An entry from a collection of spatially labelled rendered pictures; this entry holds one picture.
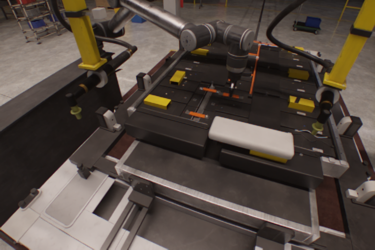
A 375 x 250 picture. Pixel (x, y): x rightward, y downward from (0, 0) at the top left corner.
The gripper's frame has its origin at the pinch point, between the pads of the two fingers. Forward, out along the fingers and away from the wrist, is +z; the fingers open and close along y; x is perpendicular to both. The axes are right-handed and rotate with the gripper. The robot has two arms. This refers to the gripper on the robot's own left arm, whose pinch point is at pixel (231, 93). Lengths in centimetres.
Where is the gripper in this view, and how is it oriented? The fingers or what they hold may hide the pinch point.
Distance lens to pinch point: 118.5
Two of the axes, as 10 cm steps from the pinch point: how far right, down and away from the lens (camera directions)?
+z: 0.0, 7.7, 6.4
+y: -3.1, 6.1, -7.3
